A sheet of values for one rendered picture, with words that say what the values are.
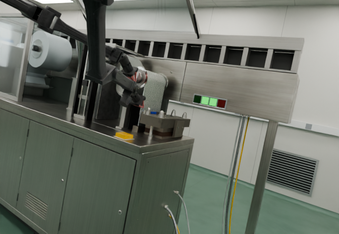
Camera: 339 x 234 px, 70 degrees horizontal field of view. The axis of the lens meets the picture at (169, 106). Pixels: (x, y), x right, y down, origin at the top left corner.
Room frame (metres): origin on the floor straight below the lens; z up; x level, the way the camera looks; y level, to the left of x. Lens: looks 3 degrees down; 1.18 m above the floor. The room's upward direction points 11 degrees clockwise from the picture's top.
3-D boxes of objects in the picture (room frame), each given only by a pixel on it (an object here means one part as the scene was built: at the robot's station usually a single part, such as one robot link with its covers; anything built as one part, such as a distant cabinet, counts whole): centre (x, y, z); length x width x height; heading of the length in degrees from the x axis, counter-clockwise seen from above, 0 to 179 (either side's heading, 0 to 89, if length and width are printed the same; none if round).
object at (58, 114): (2.11, 1.03, 0.88); 2.52 x 0.66 x 0.04; 60
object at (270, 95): (2.32, 0.57, 1.29); 3.10 x 0.28 x 0.30; 60
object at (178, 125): (1.63, -0.09, 0.97); 0.10 x 0.03 x 0.11; 150
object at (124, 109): (1.59, 0.29, 1.05); 0.06 x 0.05 x 0.31; 150
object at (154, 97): (1.68, 0.12, 1.11); 0.23 x 0.01 x 0.18; 150
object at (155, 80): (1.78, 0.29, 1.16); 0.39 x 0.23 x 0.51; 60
